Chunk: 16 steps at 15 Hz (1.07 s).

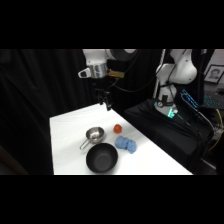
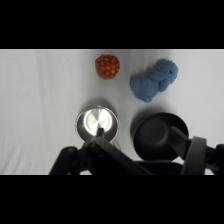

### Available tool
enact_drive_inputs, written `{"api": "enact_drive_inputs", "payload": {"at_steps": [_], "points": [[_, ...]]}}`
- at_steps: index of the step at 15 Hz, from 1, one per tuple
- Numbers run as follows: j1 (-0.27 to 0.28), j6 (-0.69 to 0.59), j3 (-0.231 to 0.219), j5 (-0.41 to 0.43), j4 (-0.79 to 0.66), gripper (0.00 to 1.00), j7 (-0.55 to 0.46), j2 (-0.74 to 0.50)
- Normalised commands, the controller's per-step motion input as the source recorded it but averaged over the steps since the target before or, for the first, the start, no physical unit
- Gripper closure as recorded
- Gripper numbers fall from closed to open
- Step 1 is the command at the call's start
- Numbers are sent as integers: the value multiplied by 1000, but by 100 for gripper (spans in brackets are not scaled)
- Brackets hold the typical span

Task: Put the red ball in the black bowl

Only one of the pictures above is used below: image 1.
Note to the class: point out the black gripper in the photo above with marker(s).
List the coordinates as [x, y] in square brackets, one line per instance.
[102, 87]

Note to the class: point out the red ball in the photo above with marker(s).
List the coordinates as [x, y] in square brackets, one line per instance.
[117, 128]

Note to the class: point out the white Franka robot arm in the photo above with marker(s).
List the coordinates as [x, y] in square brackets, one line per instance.
[180, 71]

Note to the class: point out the black bowl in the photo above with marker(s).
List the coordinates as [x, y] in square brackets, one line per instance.
[101, 158]

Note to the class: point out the yellow wrist connector block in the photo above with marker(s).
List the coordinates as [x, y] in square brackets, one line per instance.
[116, 74]

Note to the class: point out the blue crumpled cloth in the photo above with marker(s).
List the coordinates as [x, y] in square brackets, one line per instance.
[126, 144]

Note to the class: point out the black robot stand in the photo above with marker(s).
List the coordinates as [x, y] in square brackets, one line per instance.
[160, 133]

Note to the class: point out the green indicator light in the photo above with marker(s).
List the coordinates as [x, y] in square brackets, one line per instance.
[171, 113]

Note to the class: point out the black curtain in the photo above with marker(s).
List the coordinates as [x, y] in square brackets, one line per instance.
[33, 100]

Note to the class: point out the blue lit electronic panel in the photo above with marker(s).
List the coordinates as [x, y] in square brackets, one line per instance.
[190, 99]

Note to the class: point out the blue lit keyboard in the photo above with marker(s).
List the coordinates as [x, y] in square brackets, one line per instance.
[213, 101]

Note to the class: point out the framed picture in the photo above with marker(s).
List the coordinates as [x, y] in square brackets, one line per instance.
[215, 74]

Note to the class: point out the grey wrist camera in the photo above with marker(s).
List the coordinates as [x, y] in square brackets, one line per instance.
[84, 73]

